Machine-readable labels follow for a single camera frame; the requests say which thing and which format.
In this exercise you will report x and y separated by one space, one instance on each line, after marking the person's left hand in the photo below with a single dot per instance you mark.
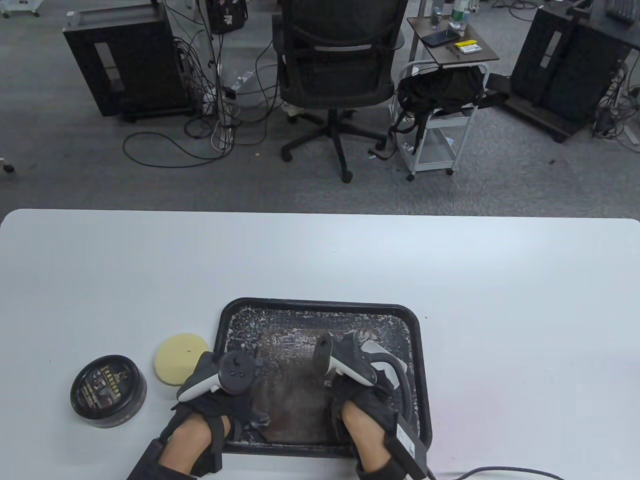
210 405

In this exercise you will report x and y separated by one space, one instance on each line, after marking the person's right hand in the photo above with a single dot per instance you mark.
387 400

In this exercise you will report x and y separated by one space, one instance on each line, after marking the grey polishing cloth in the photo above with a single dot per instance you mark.
372 345

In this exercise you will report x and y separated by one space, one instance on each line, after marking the brown leather bag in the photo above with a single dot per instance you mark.
295 390

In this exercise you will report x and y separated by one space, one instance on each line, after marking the black leather care cream tin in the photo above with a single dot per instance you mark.
107 390

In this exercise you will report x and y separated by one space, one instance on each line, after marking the black forearm sensor box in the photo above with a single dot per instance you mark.
407 447

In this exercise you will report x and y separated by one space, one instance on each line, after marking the person's left forearm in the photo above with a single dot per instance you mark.
190 440

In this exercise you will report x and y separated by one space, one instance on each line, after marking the person's right forearm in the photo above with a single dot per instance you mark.
365 430

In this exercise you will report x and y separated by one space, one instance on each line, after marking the black hanging bag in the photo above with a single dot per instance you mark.
227 17

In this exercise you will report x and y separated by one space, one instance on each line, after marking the left black white controller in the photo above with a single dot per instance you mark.
237 372

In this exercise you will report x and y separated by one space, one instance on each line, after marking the black white controller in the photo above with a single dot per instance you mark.
237 372
350 365

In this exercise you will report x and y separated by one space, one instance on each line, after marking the right black white controller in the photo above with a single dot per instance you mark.
350 365

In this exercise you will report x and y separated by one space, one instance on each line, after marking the yellow round sponge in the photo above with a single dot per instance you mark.
177 357

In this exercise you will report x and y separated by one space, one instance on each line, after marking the black plastic tray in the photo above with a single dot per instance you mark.
320 312

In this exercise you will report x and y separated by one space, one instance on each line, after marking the white rolling cart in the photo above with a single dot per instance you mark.
435 150

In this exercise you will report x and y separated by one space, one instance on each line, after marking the white power strip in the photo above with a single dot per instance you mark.
243 81
222 137

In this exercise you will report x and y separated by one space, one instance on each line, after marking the black caster wheel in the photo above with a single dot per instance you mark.
8 168

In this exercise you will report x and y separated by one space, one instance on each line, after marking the black backpack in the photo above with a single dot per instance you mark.
440 90

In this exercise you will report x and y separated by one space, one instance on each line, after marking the black office chair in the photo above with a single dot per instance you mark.
335 75

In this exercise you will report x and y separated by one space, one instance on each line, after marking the black computer tower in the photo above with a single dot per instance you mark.
565 75
135 65

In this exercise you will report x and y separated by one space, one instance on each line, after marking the small brown side table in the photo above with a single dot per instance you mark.
475 57

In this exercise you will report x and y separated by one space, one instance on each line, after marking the white desk leg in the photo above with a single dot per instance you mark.
212 50

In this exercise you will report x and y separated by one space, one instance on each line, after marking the yellow box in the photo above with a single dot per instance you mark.
468 47

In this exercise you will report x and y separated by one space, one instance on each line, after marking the black tablet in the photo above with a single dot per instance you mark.
440 38

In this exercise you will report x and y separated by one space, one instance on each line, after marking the green label bottle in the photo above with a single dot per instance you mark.
459 20

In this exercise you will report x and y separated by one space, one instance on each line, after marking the dark brown desk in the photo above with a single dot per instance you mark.
625 30

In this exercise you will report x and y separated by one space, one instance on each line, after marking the white trolley base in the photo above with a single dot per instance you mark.
22 5

